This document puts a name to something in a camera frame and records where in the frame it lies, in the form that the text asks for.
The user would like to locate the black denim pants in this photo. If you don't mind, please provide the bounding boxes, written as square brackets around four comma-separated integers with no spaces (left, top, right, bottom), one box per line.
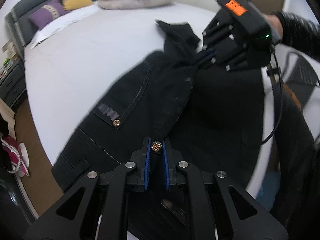
[52,21,265,190]

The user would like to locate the person's right hand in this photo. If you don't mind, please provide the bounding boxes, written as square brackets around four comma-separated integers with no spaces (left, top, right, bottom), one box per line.
[263,14,283,46]

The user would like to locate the black leather jacket sleeve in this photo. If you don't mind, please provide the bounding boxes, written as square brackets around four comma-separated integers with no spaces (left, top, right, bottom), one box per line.
[272,11,319,62]

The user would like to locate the black mesh chair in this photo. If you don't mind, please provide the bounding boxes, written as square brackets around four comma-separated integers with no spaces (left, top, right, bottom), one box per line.
[283,51,319,111]

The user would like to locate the person's dark trouser leg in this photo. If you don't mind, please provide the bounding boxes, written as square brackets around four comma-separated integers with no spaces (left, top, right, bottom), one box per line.
[270,85,319,239]

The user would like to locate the dark grey nightstand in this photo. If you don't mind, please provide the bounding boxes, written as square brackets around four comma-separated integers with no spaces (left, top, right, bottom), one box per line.
[1,58,26,108]

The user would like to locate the white pillow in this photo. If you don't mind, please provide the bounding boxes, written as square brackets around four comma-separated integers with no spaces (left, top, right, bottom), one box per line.
[30,3,101,49]

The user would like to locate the purple cushion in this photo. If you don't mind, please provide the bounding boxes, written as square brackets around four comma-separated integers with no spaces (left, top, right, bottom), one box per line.
[28,0,71,30]

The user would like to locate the dark grey headboard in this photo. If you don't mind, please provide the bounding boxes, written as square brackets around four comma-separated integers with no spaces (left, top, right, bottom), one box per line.
[5,0,95,59]

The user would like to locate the black cable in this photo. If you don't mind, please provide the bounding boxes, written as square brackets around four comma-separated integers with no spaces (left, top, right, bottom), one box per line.
[260,44,284,145]

